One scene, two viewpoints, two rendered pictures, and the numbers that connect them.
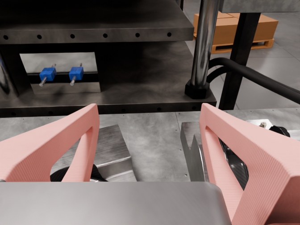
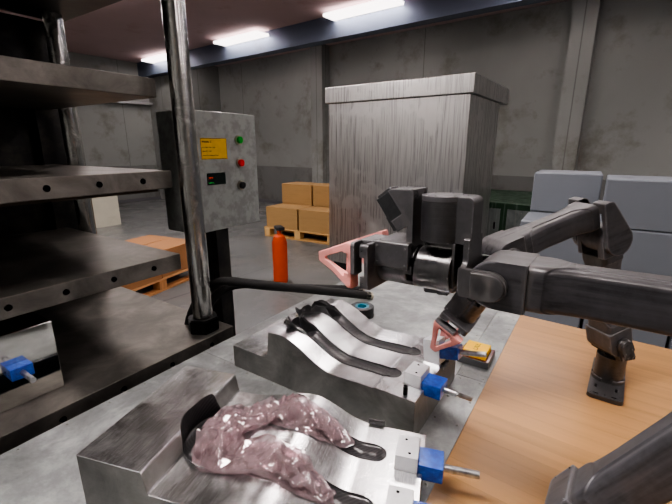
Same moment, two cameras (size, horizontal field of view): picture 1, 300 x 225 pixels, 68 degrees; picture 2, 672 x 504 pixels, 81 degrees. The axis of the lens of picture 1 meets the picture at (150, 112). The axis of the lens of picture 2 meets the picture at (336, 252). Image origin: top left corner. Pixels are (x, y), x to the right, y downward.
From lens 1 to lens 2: 55 cm
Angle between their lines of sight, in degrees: 52
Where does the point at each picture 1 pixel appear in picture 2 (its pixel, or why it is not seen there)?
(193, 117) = (229, 346)
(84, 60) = (32, 340)
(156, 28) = (138, 265)
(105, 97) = (82, 386)
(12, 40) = not seen: outside the picture
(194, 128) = (250, 343)
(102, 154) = (206, 387)
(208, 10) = (197, 233)
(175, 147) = (240, 374)
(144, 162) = not seen: hidden behind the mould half
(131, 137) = not seen: hidden behind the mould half
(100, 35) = (58, 293)
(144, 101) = (150, 362)
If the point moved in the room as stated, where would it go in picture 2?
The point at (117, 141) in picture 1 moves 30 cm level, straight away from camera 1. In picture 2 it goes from (206, 373) to (108, 343)
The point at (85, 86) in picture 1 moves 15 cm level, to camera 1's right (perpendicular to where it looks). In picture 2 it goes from (35, 386) to (103, 359)
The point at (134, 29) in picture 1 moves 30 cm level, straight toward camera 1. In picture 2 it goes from (109, 273) to (181, 296)
